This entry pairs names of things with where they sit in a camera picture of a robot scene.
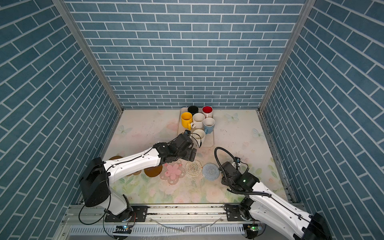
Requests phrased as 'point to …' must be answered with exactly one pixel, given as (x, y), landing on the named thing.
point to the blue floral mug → (208, 124)
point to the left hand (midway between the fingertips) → (190, 151)
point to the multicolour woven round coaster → (193, 168)
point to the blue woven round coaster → (210, 171)
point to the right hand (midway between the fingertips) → (224, 176)
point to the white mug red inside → (207, 111)
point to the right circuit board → (252, 230)
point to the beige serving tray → (209, 141)
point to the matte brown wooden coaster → (115, 157)
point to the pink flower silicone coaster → (172, 171)
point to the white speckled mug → (198, 120)
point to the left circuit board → (123, 229)
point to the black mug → (193, 109)
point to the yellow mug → (186, 119)
